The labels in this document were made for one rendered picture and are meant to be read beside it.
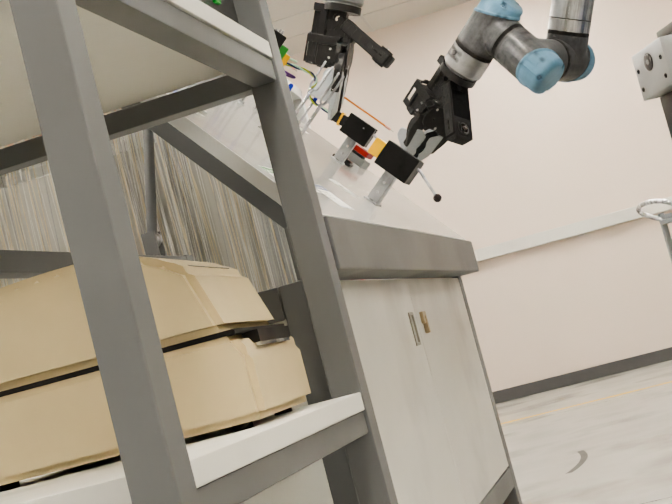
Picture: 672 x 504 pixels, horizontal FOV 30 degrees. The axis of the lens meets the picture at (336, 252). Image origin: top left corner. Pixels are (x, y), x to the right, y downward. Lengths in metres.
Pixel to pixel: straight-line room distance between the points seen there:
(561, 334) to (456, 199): 1.41
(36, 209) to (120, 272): 2.46
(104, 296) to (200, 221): 2.28
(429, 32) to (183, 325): 9.66
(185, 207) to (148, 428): 2.32
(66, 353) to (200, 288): 0.14
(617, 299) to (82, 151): 9.70
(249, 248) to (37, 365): 1.91
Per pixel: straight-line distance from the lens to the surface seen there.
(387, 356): 1.76
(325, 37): 2.34
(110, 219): 0.86
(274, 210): 1.62
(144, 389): 0.85
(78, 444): 1.20
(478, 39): 2.23
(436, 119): 2.29
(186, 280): 1.17
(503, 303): 10.49
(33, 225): 3.31
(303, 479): 1.49
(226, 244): 3.13
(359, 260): 1.56
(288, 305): 1.47
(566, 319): 10.47
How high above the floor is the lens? 0.70
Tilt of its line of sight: 5 degrees up
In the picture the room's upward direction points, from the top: 15 degrees counter-clockwise
